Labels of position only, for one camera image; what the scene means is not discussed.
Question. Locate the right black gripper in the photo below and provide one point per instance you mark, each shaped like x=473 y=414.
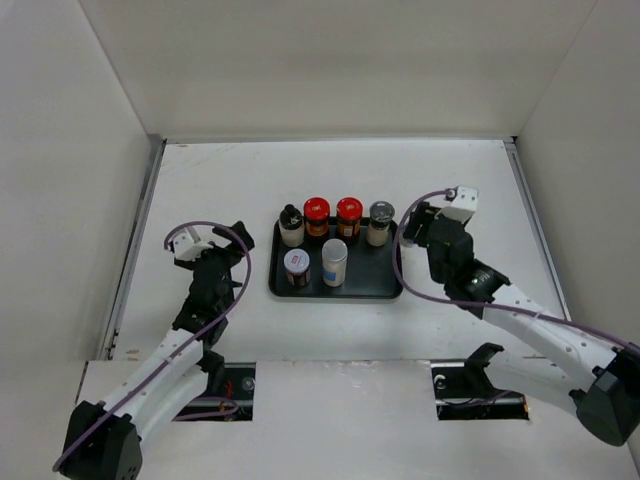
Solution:
x=421 y=217

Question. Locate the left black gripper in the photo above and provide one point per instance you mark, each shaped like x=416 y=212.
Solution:
x=215 y=251

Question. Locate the black cap white spice bottle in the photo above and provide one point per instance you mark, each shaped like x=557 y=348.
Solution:
x=291 y=226

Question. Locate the white lid dark jar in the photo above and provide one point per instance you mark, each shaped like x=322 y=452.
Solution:
x=297 y=267

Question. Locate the red lid sauce jar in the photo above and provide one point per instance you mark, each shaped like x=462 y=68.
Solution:
x=349 y=211
x=316 y=212

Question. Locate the silver cap blue label shaker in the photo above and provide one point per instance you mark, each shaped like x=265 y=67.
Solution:
x=334 y=262

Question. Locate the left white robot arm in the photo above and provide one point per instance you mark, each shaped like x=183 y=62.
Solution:
x=107 y=439

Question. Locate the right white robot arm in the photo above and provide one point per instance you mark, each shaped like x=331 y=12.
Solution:
x=585 y=372

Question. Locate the black plastic tray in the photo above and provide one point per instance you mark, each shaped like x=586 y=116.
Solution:
x=369 y=272

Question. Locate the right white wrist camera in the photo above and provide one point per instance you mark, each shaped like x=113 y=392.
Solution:
x=462 y=204

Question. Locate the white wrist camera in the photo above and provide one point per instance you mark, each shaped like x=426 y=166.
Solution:
x=462 y=204
x=188 y=246

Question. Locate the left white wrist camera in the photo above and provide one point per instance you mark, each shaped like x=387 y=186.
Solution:
x=188 y=246

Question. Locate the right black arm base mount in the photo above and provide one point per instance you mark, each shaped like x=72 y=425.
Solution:
x=463 y=391

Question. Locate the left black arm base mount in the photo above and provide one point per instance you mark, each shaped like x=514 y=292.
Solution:
x=229 y=395

